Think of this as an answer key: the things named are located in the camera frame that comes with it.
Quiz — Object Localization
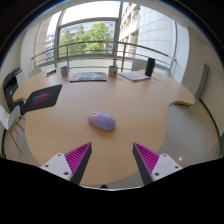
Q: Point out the metal balcony railing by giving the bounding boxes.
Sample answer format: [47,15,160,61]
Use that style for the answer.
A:
[30,40,177,77]

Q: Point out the dark blue stapler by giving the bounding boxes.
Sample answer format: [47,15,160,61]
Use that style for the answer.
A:
[45,69,58,78]

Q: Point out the black mouse pad red print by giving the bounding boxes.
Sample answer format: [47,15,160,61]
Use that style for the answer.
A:
[22,83,64,114]

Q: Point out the black office printer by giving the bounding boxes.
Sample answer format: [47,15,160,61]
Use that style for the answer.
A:
[2,67,26,113]

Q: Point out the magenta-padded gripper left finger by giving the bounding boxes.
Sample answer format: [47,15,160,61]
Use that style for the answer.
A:
[39,142,93,185]

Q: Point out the pink and lilac computer mouse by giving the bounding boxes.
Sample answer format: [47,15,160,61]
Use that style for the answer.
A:
[87,110,117,132]

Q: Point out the black upright speaker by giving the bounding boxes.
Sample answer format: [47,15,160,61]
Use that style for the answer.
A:
[144,57,156,78]

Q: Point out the grey-green door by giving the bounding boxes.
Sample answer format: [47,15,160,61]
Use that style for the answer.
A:
[195,63,210,100]

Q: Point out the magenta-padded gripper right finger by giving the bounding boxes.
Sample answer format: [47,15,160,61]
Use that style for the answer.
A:
[132,142,184,186]

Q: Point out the white and blue booklet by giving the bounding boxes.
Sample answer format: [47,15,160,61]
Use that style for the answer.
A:
[118,70,152,82]

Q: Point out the colourful magazine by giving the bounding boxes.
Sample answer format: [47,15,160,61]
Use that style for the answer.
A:
[69,71,108,83]

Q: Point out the white chair wooden legs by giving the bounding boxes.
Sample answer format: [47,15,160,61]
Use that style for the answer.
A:
[0,104,27,154]

